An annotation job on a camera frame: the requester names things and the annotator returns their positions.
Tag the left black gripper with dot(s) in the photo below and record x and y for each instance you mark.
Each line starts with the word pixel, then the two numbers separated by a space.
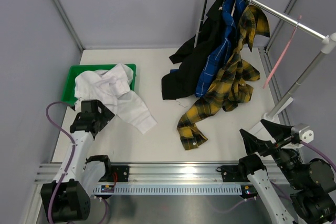
pixel 105 116

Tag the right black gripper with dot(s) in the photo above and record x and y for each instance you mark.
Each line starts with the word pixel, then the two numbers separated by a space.
pixel 253 144

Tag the white shirt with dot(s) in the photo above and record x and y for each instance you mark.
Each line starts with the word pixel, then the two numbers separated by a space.
pixel 132 109

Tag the pink hanger with metal hook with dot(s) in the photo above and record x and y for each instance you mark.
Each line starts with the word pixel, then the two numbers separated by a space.
pixel 271 74

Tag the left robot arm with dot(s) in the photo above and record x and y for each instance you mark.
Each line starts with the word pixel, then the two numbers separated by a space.
pixel 67 198

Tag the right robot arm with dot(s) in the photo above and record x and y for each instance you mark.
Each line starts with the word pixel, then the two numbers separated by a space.
pixel 313 181

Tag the yellow plaid shirt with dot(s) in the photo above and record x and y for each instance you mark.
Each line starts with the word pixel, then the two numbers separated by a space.
pixel 229 87

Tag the black shirt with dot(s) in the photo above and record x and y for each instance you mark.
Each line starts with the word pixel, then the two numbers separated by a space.
pixel 182 82

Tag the blue plaid shirt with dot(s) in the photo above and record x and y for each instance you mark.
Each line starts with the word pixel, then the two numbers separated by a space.
pixel 231 11

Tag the green plastic tray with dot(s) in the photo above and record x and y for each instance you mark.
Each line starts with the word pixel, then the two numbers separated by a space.
pixel 69 85

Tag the metal clothes rack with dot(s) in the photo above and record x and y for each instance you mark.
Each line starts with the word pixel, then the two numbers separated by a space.
pixel 283 91

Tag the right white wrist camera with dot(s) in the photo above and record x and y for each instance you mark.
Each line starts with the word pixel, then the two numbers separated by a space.
pixel 299 133

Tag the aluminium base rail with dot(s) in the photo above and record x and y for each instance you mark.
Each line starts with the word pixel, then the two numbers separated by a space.
pixel 166 173

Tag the white slotted cable duct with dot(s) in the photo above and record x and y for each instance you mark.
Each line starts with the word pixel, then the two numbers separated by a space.
pixel 168 190

